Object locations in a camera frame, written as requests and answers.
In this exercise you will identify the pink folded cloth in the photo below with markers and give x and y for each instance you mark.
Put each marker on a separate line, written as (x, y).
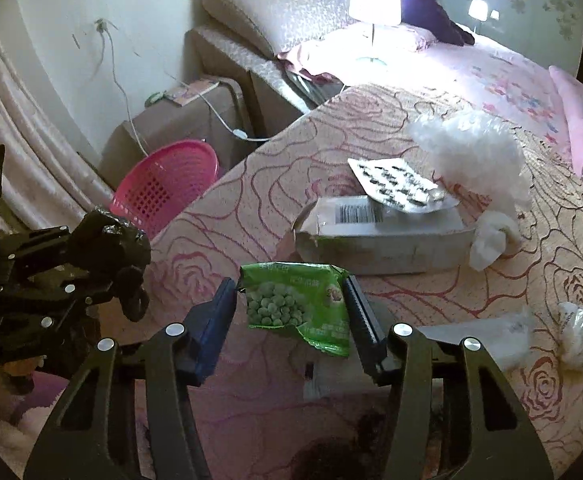
(321, 52)

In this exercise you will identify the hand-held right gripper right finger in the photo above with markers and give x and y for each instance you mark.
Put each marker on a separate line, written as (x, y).
(364, 330)

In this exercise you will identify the pink plastic basket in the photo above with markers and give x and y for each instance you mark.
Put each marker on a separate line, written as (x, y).
(166, 180)

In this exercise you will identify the grey foil packet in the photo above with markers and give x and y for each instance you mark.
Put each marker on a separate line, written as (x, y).
(451, 335)

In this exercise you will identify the grey sofa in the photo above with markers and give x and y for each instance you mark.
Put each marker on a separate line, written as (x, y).
(281, 10)

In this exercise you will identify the rose-patterned blanket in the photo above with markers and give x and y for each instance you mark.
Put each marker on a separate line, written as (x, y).
(251, 195)

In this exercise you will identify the grey-white cardboard box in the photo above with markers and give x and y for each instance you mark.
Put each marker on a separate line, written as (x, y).
(386, 245)

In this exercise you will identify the pink booklet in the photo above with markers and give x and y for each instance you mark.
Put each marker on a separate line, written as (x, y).
(186, 94)

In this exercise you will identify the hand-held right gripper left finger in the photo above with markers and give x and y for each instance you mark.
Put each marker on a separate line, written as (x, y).
(214, 330)

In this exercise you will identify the small glowing lamp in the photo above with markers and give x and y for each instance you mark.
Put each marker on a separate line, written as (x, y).
(478, 10)

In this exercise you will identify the brown nightstand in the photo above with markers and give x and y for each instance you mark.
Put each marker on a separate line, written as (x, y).
(171, 125)

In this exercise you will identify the white crumpled plastic bag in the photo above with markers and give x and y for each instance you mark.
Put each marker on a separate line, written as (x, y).
(471, 150)

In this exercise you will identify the green pea snack packet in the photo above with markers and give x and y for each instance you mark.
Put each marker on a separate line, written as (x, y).
(281, 305)

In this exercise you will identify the dark clothes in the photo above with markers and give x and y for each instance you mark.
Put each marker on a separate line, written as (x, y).
(436, 15)

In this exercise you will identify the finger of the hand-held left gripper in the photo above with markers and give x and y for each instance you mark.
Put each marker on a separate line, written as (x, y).
(36, 245)
(46, 310)

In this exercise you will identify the pink floral bedsheet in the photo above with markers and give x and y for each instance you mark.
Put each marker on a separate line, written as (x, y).
(471, 75)

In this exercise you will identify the pink pillow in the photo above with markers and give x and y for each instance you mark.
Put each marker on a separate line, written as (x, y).
(581, 120)

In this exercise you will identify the silver pill blister pack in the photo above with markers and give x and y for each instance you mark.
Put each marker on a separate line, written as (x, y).
(396, 182)

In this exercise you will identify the white crumpled tissue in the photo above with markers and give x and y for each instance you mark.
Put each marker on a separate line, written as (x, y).
(489, 240)

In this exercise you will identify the pale pink curtain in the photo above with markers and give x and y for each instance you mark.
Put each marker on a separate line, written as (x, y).
(21, 125)

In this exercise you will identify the black plastic bag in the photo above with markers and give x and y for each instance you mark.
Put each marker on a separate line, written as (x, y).
(111, 240)

